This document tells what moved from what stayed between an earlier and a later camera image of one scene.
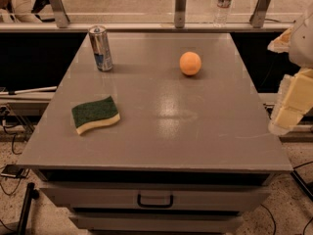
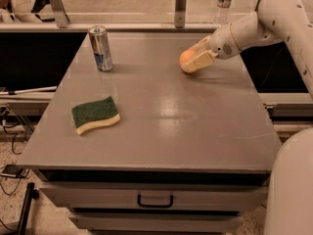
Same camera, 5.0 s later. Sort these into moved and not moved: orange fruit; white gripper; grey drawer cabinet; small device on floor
Moved: white gripper
Not moved: small device on floor; grey drawer cabinet; orange fruit
